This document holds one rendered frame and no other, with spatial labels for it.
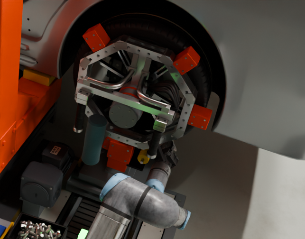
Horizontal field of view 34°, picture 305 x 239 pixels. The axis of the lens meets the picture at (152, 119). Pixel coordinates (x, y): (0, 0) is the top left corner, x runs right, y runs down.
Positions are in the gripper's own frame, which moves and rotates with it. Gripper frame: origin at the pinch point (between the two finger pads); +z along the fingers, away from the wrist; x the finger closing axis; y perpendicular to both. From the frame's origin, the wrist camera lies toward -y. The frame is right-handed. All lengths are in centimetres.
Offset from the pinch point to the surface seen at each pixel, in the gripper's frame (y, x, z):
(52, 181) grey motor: -16, -49, -31
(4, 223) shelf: -24, -50, -65
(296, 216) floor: 108, 17, 47
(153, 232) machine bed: 45, -34, -11
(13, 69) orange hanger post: -73, -18, -39
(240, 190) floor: 81, -9, 52
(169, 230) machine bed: 50, -29, -6
